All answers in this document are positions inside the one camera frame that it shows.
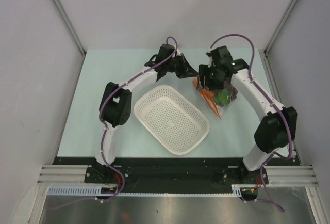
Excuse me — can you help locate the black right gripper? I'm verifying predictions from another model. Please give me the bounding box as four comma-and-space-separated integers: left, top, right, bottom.
197, 64, 225, 91

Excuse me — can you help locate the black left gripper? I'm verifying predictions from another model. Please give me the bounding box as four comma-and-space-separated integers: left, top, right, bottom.
164, 53, 197, 79

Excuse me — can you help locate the clear zip top bag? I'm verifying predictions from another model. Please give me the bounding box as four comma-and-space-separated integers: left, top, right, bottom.
192, 77, 238, 119

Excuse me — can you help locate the green fake bell pepper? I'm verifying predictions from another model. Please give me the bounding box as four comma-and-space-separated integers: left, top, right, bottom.
214, 89, 231, 107

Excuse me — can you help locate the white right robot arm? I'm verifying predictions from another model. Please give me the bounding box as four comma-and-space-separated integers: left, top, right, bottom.
197, 59, 298, 183

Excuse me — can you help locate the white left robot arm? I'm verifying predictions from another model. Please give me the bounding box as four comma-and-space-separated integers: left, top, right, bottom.
95, 43, 198, 183

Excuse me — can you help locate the orange fake carrot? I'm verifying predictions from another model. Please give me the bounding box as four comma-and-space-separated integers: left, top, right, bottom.
199, 89, 222, 120

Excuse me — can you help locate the purple fake grape bunch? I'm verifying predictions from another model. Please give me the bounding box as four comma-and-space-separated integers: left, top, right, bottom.
230, 86, 238, 101

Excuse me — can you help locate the white perforated plastic basket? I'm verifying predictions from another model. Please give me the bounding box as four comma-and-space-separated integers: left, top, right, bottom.
134, 85, 210, 155

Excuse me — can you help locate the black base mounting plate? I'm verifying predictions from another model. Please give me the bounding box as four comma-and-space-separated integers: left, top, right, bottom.
52, 156, 302, 194

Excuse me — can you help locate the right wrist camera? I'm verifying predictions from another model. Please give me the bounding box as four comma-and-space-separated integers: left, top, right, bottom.
206, 46, 233, 66

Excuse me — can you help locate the right aluminium frame post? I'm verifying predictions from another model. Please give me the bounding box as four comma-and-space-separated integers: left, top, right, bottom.
262, 0, 312, 56

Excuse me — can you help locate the aluminium frame post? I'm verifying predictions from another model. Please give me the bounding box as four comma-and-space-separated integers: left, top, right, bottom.
50, 0, 87, 58
262, 0, 312, 56

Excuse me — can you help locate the white slotted cable duct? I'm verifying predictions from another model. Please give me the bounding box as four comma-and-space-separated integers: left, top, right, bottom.
47, 184, 244, 198

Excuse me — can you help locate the front aluminium rail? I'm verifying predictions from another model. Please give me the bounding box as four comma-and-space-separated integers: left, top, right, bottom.
37, 165, 319, 187

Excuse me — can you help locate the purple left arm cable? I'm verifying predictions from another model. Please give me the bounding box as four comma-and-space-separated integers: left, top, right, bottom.
48, 37, 181, 209

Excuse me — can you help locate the left aluminium frame post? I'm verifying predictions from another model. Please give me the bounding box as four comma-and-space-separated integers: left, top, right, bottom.
50, 0, 87, 58

